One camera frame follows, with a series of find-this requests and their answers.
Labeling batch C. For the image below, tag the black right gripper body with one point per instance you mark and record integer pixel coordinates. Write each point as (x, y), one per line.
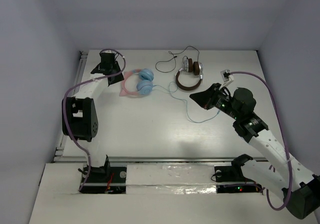
(222, 102)

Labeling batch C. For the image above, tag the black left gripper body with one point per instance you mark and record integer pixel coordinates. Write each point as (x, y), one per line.
(97, 68)

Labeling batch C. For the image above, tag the pink blue cat-ear headphones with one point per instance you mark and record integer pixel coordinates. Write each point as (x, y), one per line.
(143, 87)

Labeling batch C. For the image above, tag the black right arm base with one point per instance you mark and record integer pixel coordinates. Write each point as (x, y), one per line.
(230, 179)

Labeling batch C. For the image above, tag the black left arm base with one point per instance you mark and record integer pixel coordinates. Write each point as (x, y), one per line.
(105, 179)

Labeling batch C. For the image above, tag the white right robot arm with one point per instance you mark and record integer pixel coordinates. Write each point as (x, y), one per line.
(286, 177)

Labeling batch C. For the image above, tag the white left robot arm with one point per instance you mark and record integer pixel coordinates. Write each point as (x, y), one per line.
(90, 90)

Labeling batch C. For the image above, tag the brown silver headphones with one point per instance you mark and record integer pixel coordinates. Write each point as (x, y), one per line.
(190, 68)

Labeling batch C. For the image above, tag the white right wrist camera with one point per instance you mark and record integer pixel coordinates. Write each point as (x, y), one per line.
(227, 78)

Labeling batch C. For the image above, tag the aluminium rail left side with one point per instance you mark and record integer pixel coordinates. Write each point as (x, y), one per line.
(73, 122)

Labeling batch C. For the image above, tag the aluminium rail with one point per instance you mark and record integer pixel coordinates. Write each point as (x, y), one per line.
(146, 159)
(73, 122)

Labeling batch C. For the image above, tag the aluminium rail front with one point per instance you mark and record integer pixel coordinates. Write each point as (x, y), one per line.
(146, 159)

